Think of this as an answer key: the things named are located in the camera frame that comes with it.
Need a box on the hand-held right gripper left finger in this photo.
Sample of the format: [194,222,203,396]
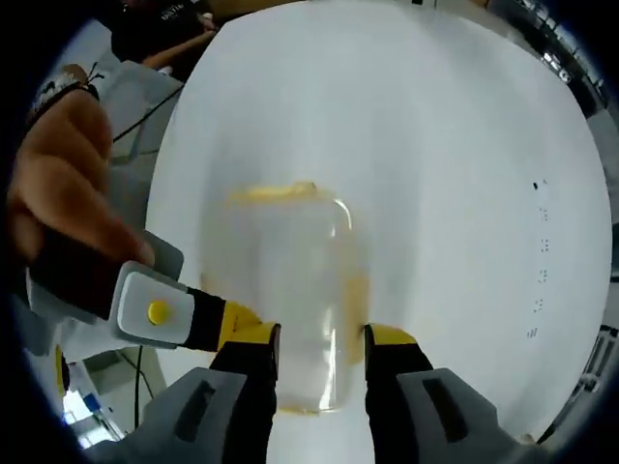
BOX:
[123,323,282,464]

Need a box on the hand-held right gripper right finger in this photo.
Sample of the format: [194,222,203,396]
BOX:
[363,323,538,464]

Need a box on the person's left hand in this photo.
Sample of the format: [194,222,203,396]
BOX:
[7,90,156,265]

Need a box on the black cable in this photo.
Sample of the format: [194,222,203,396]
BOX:
[112,82,188,144]

